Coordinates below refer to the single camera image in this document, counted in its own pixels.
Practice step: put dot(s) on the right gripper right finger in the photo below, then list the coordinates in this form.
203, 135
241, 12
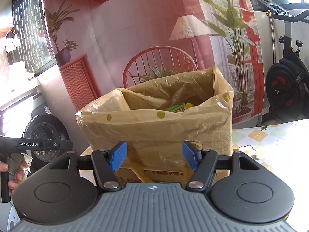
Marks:
202, 163

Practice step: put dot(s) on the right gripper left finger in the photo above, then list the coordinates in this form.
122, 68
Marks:
106, 163

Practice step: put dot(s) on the yellow snack bag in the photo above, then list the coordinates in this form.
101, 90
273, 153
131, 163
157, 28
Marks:
188, 105

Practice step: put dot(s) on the green corn snack bag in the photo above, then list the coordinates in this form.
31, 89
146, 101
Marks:
177, 108

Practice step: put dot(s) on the person's left hand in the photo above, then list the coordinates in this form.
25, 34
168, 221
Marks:
13, 172

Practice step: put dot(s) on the washing machine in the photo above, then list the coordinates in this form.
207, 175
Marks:
44, 125

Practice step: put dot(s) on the cardboard box with plastic liner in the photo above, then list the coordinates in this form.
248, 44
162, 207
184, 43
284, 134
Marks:
154, 136

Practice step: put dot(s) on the patterned tablecloth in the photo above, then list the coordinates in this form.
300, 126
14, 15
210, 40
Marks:
273, 146

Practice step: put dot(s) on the black exercise bike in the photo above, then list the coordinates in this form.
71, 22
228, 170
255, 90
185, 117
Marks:
287, 81

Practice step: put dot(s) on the printed room backdrop cloth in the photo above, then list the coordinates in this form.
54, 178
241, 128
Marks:
127, 42

